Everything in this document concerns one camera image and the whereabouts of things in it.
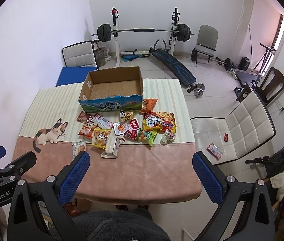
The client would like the orange panda snack bag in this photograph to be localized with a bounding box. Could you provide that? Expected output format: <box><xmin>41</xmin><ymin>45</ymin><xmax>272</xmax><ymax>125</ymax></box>
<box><xmin>78</xmin><ymin>121</ymin><xmax>97</xmax><ymax>139</ymax></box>

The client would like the red white long packet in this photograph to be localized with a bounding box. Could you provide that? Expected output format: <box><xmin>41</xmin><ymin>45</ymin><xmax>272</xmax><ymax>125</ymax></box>
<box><xmin>92</xmin><ymin>113</ymin><xmax>113</xmax><ymax>130</ymax></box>

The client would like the white blue snack packet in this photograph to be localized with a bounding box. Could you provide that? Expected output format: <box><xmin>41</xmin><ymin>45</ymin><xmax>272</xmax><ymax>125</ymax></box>
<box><xmin>72</xmin><ymin>140</ymin><xmax>86</xmax><ymax>159</ymax></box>

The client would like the red white fish snack packet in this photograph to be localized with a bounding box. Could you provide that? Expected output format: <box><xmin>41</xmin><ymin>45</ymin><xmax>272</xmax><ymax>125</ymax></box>
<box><xmin>113</xmin><ymin>118</ymin><xmax>140</xmax><ymax>136</ymax></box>

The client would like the white quilted chair left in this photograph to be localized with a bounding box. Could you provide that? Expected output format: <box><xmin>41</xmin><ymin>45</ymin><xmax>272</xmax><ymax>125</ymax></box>
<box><xmin>62</xmin><ymin>41</ymin><xmax>98</xmax><ymax>70</ymax></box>

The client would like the orange chip bag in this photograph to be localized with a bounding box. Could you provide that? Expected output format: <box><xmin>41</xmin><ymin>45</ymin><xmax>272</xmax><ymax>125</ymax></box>
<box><xmin>139</xmin><ymin>98</ymin><xmax>158</xmax><ymax>114</ymax></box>

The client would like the dark wooden chair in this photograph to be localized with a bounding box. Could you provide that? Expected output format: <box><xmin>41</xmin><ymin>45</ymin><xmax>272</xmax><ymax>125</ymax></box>
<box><xmin>234</xmin><ymin>67</ymin><xmax>284</xmax><ymax>106</ymax></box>

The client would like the white quilted chair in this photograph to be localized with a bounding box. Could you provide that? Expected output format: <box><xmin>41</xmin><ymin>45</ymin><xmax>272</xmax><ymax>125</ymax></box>
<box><xmin>62</xmin><ymin>41</ymin><xmax>98</xmax><ymax>70</ymax></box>
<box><xmin>191</xmin><ymin>91</ymin><xmax>276</xmax><ymax>165</ymax></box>

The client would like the striped cat table cloth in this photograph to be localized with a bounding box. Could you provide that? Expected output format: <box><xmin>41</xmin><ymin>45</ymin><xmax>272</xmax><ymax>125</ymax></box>
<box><xmin>13</xmin><ymin>78</ymin><xmax>202</xmax><ymax>205</ymax></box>

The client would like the chrome dumbbell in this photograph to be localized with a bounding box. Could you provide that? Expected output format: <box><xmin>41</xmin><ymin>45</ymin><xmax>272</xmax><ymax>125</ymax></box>
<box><xmin>194</xmin><ymin>82</ymin><xmax>205</xmax><ymax>98</ymax></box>

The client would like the white quilted chair right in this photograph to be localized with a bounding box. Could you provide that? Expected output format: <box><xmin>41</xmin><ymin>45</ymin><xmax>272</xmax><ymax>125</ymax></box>
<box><xmin>191</xmin><ymin>91</ymin><xmax>276</xmax><ymax>165</ymax></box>

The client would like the red shrimp cracker packet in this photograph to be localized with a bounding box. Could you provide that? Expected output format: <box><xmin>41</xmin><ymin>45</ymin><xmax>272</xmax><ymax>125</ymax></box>
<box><xmin>76</xmin><ymin>111</ymin><xmax>93</xmax><ymax>123</ymax></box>

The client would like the yellow Korean noodle bag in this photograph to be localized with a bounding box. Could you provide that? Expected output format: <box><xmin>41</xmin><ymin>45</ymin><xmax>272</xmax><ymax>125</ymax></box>
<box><xmin>143</xmin><ymin>111</ymin><xmax>177</xmax><ymax>133</ymax></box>

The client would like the green candy bag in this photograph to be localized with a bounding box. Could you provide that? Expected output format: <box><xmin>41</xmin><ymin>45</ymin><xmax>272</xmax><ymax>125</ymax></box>
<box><xmin>137</xmin><ymin>130</ymin><xmax>158</xmax><ymax>146</ymax></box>

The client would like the barbell on rack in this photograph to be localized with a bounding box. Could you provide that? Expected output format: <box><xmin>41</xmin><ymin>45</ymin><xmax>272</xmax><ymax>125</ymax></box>
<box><xmin>92</xmin><ymin>23</ymin><xmax>195</xmax><ymax>42</ymax></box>

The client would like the yellow panda snack bag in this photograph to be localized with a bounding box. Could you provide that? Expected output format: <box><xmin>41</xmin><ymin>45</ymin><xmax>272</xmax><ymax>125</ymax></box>
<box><xmin>91</xmin><ymin>128</ymin><xmax>111</xmax><ymax>150</ymax></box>

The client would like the white wafer packet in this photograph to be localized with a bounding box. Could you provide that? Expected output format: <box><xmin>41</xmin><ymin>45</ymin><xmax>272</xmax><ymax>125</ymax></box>
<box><xmin>101</xmin><ymin>136</ymin><xmax>125</xmax><ymax>159</ymax></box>

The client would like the floor barbell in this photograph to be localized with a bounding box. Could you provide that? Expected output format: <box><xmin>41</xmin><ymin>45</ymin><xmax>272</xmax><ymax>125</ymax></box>
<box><xmin>191</xmin><ymin>49</ymin><xmax>236</xmax><ymax>71</ymax></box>

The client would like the grey folding chair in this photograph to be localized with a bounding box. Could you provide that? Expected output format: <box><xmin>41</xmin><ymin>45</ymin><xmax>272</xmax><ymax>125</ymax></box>
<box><xmin>191</xmin><ymin>25</ymin><xmax>218</xmax><ymax>65</ymax></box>

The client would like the blue mat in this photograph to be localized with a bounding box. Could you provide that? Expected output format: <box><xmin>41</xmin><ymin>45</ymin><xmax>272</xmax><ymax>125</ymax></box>
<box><xmin>56</xmin><ymin>66</ymin><xmax>97</xmax><ymax>87</ymax></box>

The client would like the snack packet on chair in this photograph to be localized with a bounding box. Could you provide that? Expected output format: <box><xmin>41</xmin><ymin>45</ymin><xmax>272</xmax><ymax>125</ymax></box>
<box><xmin>207</xmin><ymin>143</ymin><xmax>223</xmax><ymax>160</ymax></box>

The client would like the black sit-up bench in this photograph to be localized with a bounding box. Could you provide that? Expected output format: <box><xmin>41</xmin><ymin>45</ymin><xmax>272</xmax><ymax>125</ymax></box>
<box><xmin>149</xmin><ymin>38</ymin><xmax>196</xmax><ymax>93</ymax></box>

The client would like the small red packet on chair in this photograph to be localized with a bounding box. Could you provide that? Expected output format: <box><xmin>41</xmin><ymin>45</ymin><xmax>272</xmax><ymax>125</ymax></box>
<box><xmin>224</xmin><ymin>133</ymin><xmax>228</xmax><ymax>142</ymax></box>

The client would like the cardboard milk box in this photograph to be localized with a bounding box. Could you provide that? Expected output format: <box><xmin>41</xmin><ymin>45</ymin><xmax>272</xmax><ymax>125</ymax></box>
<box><xmin>78</xmin><ymin>66</ymin><xmax>143</xmax><ymax>113</ymax></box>

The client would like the white cow snack packet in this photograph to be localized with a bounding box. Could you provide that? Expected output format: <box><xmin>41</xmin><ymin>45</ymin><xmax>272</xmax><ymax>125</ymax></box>
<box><xmin>160</xmin><ymin>129</ymin><xmax>176</xmax><ymax>144</ymax></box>

